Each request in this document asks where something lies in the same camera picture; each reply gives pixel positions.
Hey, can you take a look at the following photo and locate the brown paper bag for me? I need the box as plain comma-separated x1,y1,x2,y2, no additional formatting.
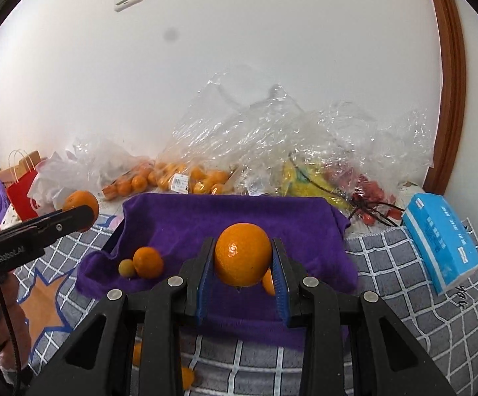
0,150,49,182

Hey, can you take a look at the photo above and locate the purple towel covered tray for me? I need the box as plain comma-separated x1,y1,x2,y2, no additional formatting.
76,192,359,349

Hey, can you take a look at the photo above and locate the large orange mandarin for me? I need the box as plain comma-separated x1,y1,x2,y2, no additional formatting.
214,223,273,288

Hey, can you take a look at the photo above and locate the red paper bag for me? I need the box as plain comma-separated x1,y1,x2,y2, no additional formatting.
7,149,44,221

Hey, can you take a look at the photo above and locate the white spotted bag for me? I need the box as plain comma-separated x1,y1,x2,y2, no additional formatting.
0,210,21,236

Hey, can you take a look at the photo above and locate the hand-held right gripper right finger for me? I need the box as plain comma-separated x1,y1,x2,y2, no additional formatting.
271,237,458,396

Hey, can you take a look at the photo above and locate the white plastic bag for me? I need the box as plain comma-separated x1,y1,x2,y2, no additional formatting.
26,152,83,215

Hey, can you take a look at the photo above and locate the thin black cable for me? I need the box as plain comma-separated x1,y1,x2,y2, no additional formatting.
348,196,405,227

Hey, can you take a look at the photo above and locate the blue tissue pack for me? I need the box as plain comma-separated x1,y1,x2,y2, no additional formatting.
401,193,478,296

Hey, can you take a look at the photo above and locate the brown wooden door frame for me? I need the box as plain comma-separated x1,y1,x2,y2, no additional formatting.
421,0,467,194

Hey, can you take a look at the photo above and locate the clear bag of red tomatoes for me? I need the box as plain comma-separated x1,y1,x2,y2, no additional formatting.
313,99,435,225

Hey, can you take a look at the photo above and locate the person's left hand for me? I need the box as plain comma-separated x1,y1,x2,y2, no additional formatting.
0,272,31,364

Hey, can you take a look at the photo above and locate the clear bag of yellow fruit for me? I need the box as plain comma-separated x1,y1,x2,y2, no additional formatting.
239,84,355,211

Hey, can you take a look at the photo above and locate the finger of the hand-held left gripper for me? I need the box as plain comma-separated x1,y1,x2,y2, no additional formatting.
0,204,96,249

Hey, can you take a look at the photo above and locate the grey checked star blanket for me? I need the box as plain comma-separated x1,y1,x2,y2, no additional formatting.
14,198,478,396

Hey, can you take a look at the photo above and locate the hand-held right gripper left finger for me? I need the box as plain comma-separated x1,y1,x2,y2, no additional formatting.
24,237,217,396

